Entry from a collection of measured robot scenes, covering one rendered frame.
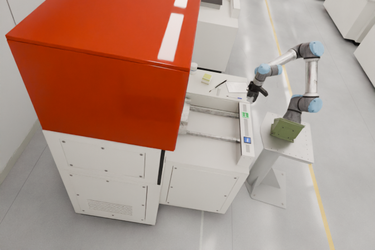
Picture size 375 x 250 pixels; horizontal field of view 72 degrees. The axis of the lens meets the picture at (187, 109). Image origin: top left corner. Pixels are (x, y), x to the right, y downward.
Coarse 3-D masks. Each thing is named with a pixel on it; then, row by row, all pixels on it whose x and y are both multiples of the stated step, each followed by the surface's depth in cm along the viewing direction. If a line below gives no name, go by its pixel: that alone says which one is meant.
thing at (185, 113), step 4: (184, 104) 223; (188, 104) 224; (184, 108) 220; (188, 108) 221; (184, 112) 217; (188, 112) 218; (184, 116) 214; (188, 116) 215; (180, 124) 207; (184, 124) 208; (180, 132) 202; (184, 132) 202
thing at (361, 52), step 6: (372, 30) 457; (366, 36) 470; (372, 36) 454; (366, 42) 468; (372, 42) 452; (360, 48) 480; (366, 48) 465; (372, 48) 449; (354, 54) 495; (360, 54) 477; (366, 54) 462; (372, 54) 447; (360, 60) 474; (366, 60) 459; (372, 60) 444; (366, 66) 457; (372, 66) 442; (366, 72) 454; (372, 72) 439; (372, 78) 437
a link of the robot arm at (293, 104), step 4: (292, 96) 214; (296, 96) 210; (300, 96) 209; (292, 100) 212; (296, 100) 208; (292, 104) 211; (296, 104) 208; (288, 108) 214; (292, 108) 210; (296, 108) 209
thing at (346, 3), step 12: (336, 0) 592; (348, 0) 546; (360, 0) 505; (372, 0) 478; (336, 12) 583; (348, 12) 538; (360, 12) 498; (372, 12) 496; (336, 24) 575; (348, 24) 531; (360, 24) 514; (372, 24) 504; (348, 36) 535; (360, 36) 524
